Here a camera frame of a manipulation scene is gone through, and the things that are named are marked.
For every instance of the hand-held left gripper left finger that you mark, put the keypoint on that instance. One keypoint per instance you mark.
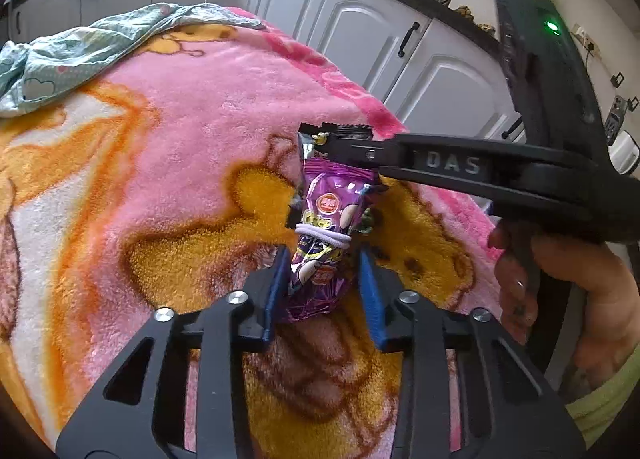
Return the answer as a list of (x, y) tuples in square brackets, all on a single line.
[(279, 286)]

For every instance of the person's right forearm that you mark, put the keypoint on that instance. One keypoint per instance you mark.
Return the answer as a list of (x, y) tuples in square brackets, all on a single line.
[(597, 404)]

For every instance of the person's right hand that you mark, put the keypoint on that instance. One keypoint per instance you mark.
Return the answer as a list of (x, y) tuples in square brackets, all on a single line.
[(595, 299)]

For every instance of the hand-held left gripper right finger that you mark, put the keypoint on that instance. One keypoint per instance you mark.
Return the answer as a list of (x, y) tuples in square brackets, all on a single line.
[(369, 301)]

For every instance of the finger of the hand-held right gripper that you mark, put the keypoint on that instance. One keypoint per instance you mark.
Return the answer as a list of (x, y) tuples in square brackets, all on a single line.
[(450, 163), (450, 186)]

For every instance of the phone on stand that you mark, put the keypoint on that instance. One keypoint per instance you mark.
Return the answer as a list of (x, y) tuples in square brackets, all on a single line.
[(615, 119)]

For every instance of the pink printed blanket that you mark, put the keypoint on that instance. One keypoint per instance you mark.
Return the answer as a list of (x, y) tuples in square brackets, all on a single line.
[(175, 139)]

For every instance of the purple snack packet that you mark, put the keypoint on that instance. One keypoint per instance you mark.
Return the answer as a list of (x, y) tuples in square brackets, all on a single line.
[(322, 211)]

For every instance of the light blue dotted cloth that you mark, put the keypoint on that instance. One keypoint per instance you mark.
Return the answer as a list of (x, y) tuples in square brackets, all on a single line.
[(75, 54)]

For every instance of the black wall hook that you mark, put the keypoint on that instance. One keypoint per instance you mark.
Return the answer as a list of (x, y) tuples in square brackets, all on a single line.
[(633, 104), (618, 80)]

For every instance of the white power strip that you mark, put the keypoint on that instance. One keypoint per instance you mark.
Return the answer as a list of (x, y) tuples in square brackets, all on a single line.
[(586, 41)]

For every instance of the white lower cabinets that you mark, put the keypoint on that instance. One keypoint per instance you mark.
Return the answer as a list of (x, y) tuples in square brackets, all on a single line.
[(350, 14)]

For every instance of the pile of ginger roots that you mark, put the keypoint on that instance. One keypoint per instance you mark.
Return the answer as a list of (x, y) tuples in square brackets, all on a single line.
[(475, 21)]

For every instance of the white electric kettle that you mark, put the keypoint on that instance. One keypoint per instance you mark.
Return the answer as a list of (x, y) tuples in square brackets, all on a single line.
[(625, 151)]

